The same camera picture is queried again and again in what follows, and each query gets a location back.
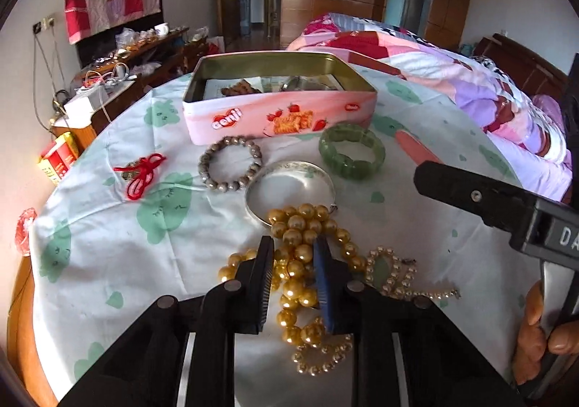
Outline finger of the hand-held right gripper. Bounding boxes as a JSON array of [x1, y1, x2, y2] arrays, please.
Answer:
[[414, 160, 539, 227]]

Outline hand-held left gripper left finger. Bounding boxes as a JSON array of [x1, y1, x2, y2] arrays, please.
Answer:
[[58, 235, 276, 407]]

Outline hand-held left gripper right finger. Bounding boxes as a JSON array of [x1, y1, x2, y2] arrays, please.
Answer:
[[313, 236, 525, 407]]

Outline small cream pearl necklace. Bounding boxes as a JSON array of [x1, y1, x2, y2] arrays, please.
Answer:
[[292, 246, 462, 376]]

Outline large gold pearl necklace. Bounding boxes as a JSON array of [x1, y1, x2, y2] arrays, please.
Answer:
[[217, 203, 368, 349]]

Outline silver bangle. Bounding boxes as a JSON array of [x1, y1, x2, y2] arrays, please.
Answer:
[[244, 159, 340, 227]]

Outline green jade bangle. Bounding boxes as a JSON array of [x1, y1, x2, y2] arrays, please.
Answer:
[[319, 122, 386, 181]]

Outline red knotted cord charm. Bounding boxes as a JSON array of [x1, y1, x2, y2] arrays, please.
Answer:
[[113, 152, 167, 200]]

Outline pink metal tin box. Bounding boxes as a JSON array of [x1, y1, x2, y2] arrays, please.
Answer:
[[182, 51, 378, 146]]

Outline person's right hand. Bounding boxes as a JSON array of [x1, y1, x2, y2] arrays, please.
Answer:
[[516, 282, 579, 386]]

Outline pink patchwork quilt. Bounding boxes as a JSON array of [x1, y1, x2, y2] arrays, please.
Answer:
[[285, 12, 573, 204]]

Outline wooden bed headboard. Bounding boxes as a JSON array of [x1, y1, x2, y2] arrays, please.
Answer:
[[473, 33, 571, 104]]

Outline red yellow paper bag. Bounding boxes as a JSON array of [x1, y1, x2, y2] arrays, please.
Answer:
[[38, 132, 80, 185]]

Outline trash bin with red bag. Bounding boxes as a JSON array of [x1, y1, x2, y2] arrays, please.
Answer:
[[14, 208, 38, 256]]

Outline white cardboard box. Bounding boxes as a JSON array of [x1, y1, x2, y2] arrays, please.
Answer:
[[63, 83, 109, 118]]

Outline wooden television cabinet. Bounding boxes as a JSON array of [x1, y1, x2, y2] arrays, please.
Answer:
[[50, 27, 213, 150]]

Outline black television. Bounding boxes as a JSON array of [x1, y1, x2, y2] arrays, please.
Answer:
[[75, 11, 164, 70]]

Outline brown bead bracelet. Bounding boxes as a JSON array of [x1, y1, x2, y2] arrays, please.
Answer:
[[198, 135, 264, 193]]

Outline small brown bead string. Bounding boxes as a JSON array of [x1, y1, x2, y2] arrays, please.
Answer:
[[221, 79, 263, 97]]

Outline hanging power cables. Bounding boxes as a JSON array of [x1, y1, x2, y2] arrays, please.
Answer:
[[33, 27, 68, 131]]

